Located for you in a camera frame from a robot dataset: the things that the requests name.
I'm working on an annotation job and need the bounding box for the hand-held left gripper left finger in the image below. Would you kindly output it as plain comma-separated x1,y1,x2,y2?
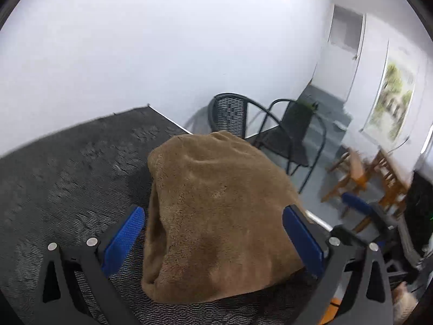
34,205,146,325

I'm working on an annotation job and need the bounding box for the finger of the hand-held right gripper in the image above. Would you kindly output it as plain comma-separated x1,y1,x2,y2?
341,192,397,244

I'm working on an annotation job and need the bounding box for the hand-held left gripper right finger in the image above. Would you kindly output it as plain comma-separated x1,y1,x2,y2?
283,205,395,325

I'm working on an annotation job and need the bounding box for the brown fleece garment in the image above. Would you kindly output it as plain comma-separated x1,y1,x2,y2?
140,130,317,305

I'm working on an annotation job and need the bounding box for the person's right forearm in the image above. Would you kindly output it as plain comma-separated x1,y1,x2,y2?
392,282,420,325

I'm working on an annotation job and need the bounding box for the wooden chair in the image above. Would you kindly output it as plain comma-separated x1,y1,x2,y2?
321,146,373,207
355,147,413,234

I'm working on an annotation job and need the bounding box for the black dotted tablecloth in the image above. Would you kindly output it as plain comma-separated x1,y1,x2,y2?
0,106,325,325

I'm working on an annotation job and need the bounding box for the white door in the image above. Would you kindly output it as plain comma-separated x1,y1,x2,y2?
328,4,366,105

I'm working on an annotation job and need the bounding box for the hanging wall scroll painting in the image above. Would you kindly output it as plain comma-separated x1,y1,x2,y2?
359,39,420,144

